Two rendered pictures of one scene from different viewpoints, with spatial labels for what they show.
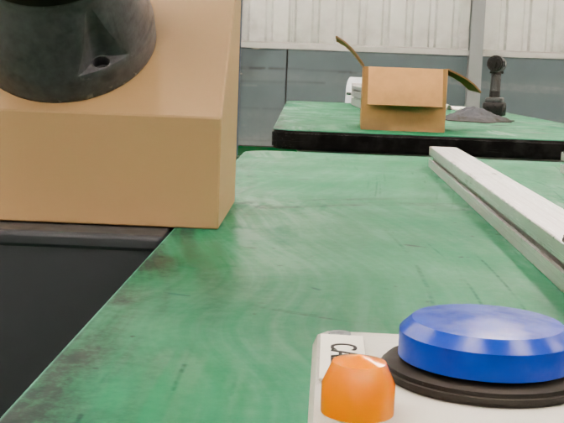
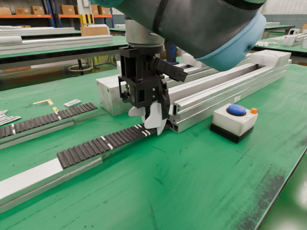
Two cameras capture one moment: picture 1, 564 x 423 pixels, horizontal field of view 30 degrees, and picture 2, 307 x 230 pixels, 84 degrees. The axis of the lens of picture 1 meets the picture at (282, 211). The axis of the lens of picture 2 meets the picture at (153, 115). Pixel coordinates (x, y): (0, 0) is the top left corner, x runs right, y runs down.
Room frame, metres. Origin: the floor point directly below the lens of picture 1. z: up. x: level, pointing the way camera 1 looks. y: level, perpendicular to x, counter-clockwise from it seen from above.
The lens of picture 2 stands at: (0.64, 0.10, 1.05)
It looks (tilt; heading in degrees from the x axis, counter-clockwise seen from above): 30 degrees down; 228
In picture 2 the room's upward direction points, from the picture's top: straight up
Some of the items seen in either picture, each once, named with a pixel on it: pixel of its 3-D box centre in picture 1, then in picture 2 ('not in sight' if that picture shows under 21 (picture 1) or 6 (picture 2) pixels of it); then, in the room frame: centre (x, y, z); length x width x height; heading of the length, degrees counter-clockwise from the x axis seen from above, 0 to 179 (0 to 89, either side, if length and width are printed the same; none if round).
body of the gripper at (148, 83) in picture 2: not in sight; (143, 75); (0.42, -0.19, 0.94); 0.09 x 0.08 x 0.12; 178
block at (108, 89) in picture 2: not in sight; (119, 95); (0.39, -0.36, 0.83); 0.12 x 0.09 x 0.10; 88
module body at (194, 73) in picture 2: not in sight; (200, 71); (-0.06, -0.36, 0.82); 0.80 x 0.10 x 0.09; 178
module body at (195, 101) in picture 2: not in sight; (239, 81); (-0.05, -0.17, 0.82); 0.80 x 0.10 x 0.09; 178
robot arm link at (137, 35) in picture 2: not in sight; (146, 33); (0.41, -0.18, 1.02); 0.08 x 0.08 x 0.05
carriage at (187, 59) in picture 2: not in sight; (202, 61); (-0.06, -0.36, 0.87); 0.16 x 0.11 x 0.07; 178
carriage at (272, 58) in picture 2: not in sight; (269, 60); (-0.30, -0.16, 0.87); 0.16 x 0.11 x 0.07; 178
